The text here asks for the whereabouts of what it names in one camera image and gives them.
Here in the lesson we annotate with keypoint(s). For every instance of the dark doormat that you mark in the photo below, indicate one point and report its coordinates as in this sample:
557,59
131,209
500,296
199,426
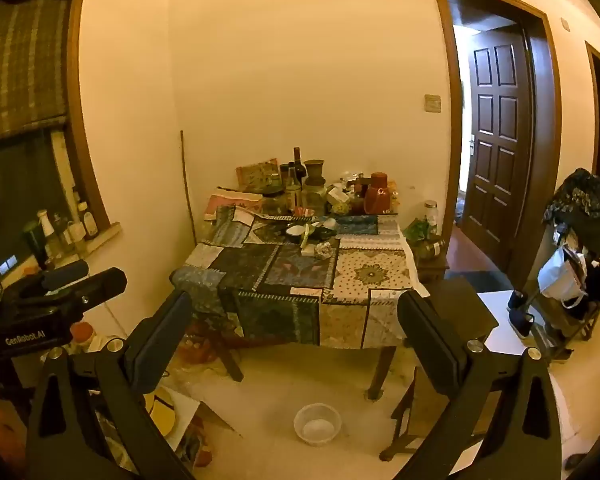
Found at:
480,281

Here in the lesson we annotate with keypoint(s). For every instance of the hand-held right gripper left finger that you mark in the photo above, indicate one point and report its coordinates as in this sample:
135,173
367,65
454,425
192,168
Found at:
162,340

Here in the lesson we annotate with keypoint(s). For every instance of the crumpled paper ball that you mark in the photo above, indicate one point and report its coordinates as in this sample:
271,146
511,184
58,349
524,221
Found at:
323,251

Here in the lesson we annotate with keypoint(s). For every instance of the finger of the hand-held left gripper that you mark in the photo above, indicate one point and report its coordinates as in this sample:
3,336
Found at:
65,275
102,285

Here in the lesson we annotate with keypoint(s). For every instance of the clear plastic bag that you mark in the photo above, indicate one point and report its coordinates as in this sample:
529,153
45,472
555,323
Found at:
197,350

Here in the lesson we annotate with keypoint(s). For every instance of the white carton box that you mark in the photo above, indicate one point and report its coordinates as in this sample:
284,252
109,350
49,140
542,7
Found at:
337,194

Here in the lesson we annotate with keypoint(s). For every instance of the round metal tin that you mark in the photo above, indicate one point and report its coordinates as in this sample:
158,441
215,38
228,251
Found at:
295,230

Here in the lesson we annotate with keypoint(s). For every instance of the small brown bottle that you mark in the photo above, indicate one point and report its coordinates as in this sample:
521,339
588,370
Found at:
89,222

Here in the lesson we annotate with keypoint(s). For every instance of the orange-lidded jar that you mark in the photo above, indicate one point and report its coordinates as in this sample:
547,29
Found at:
82,332

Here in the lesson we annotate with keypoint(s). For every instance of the dark wine bottle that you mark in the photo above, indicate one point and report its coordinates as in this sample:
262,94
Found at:
298,165

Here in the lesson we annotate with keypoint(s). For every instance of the small wooden side table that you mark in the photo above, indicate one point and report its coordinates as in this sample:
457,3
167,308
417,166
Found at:
432,267

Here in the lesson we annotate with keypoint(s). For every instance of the brown panelled door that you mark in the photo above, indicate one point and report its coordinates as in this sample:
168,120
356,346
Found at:
497,135

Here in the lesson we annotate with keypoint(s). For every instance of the white-capped bottle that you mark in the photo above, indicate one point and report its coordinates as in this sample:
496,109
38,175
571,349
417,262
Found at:
47,235

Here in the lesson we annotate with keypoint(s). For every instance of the red thermos flask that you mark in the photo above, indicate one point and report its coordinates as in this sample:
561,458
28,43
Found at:
377,195

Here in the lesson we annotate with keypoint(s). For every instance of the wall light switch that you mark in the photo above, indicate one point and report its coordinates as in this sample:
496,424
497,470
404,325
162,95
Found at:
432,103

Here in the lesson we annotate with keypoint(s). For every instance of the thin wooden stick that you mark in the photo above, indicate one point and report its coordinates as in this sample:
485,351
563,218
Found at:
186,185

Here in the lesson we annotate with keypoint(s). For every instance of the green leafy plant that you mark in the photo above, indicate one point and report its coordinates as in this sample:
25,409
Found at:
416,232

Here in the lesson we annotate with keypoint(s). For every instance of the white face mask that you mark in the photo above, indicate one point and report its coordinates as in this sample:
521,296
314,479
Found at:
560,277

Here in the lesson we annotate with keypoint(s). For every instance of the white bowl with objects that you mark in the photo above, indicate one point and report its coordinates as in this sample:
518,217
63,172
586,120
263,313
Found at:
317,427

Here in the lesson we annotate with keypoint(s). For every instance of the black shoe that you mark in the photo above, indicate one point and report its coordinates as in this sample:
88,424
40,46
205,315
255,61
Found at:
516,300
522,322

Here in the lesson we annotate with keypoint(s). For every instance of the clothes rack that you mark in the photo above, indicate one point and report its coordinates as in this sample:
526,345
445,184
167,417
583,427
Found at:
570,320

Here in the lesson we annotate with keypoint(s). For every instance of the clear glass liquor bottle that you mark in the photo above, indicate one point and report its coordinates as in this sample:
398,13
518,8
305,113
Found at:
292,187

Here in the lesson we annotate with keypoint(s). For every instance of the yellow round disc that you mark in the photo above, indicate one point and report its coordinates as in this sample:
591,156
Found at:
160,410

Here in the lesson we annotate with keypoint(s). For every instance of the dark wooden stool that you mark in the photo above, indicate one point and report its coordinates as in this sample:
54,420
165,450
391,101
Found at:
460,305

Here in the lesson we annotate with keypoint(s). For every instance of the wooden window frame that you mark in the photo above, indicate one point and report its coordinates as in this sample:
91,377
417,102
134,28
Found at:
82,150

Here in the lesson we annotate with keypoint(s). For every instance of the dark green bottle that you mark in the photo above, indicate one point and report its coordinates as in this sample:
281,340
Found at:
34,247

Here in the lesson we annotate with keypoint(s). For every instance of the green custard apple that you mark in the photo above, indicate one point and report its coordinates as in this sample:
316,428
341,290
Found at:
341,209

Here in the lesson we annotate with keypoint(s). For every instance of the dark patterned garment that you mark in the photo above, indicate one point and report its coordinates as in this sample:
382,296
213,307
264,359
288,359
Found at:
580,195

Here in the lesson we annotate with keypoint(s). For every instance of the brown ceramic vase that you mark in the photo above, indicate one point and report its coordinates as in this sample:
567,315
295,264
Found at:
314,170

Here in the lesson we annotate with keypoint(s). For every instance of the orange-capped sauce bottle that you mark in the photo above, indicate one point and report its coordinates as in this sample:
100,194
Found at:
359,199

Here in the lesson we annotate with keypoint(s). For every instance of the patterned flat box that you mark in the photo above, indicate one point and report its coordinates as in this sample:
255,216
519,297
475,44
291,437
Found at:
257,174

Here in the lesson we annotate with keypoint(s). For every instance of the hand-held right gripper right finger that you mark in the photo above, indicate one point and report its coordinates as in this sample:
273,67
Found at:
430,340

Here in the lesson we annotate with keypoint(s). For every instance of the plaid window blind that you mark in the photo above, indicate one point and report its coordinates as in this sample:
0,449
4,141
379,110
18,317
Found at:
20,60

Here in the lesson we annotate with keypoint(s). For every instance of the glass jar with metal lid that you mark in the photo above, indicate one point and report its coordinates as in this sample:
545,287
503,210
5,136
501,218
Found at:
431,215

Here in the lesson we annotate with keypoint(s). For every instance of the patchwork tablecloth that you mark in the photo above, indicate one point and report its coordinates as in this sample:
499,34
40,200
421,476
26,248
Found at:
300,280

